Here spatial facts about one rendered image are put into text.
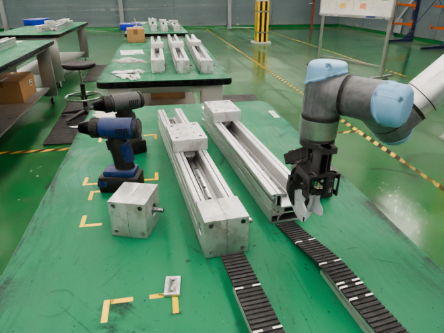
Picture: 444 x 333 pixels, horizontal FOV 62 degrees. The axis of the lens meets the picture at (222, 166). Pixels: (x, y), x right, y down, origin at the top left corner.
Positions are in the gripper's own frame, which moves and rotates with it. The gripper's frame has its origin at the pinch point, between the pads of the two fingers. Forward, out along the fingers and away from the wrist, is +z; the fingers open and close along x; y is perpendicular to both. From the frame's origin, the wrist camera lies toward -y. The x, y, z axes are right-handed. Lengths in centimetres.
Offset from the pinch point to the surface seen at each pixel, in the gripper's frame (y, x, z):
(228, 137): -48.0, -4.2, -1.8
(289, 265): 8.8, -6.6, 6.3
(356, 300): 24.1, -0.8, 2.8
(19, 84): -370, -142, 47
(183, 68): -203, 7, 4
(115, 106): -60, -40, -11
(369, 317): 28.1, -1.0, 2.7
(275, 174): -21.6, 2.5, 0.4
